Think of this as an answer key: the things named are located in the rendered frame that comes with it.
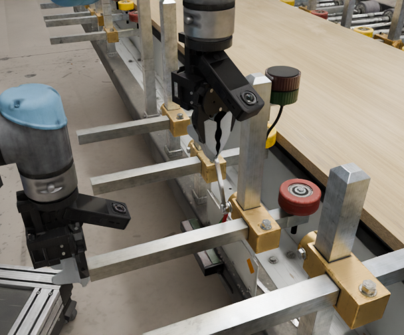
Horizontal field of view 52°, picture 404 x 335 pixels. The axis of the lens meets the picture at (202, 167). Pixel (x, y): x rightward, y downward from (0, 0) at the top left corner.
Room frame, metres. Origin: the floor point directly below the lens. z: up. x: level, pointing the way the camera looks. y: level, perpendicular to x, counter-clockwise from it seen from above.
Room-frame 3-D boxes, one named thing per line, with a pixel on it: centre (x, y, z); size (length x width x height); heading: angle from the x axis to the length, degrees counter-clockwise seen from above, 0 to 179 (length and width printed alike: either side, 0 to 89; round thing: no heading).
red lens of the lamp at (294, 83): (0.67, -0.14, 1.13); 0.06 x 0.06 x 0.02
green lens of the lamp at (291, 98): (0.67, -0.14, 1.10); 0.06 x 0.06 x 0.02
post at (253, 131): (0.66, -0.09, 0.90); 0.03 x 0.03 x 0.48; 21
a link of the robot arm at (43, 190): (0.49, 0.22, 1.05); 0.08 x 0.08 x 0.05
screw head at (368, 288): (0.35, -0.21, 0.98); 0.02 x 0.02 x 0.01
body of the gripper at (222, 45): (0.63, -0.01, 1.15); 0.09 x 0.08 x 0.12; 41
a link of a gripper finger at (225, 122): (0.64, -0.02, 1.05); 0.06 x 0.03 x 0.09; 41
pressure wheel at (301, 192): (0.65, -0.19, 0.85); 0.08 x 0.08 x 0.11
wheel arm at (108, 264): (0.58, -0.01, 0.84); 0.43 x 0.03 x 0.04; 111
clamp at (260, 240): (0.64, -0.10, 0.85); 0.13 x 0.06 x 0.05; 21
